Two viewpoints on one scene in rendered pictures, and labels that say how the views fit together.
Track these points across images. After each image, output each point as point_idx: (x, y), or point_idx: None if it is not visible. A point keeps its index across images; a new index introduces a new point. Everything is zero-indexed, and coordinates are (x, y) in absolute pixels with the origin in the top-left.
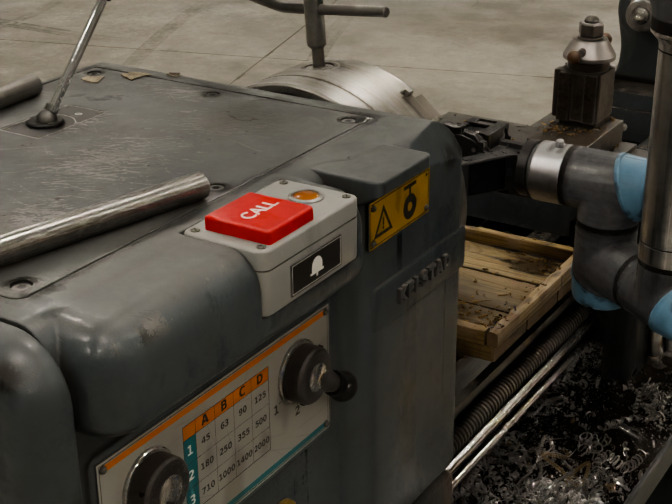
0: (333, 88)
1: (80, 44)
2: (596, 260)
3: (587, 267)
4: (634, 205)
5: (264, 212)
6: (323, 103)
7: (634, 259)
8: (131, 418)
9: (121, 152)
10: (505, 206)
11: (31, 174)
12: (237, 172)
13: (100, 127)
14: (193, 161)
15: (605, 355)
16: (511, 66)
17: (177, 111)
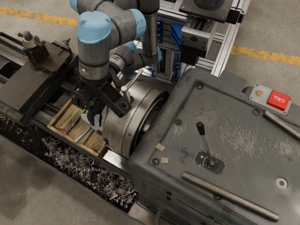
0: (148, 95)
1: (208, 145)
2: (135, 66)
3: (133, 69)
4: (136, 50)
5: (280, 97)
6: (185, 93)
7: (142, 58)
8: None
9: (235, 138)
10: (52, 89)
11: (256, 157)
12: (245, 108)
13: (214, 147)
14: (239, 119)
15: None
16: None
17: (196, 129)
